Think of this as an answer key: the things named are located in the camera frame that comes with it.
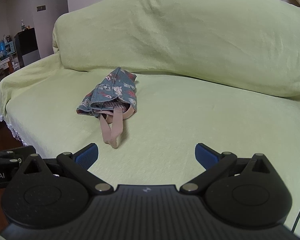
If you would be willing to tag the blue water jug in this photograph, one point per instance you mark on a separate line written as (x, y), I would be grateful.
(1, 50)

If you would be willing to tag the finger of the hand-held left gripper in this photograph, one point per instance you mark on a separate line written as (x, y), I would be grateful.
(12, 155)

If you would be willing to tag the green covered sofa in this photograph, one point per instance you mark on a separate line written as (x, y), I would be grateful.
(190, 42)

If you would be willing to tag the blue printed fabric shopping bag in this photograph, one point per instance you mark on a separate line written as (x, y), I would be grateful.
(110, 92)

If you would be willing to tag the wall switch panel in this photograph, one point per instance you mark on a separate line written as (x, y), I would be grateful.
(41, 8)

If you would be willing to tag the clear bottle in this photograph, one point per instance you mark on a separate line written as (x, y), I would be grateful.
(22, 25)

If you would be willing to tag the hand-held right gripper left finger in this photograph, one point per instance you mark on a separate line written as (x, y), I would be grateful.
(87, 156)

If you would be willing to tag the white shelf cart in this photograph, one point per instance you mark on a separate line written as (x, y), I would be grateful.
(2, 66)

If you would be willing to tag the black refrigerator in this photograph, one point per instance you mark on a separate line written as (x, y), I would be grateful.
(27, 47)

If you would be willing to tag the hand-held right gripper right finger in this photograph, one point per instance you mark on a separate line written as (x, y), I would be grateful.
(205, 155)

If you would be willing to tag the light blue small oven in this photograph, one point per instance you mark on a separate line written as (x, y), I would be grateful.
(9, 48)

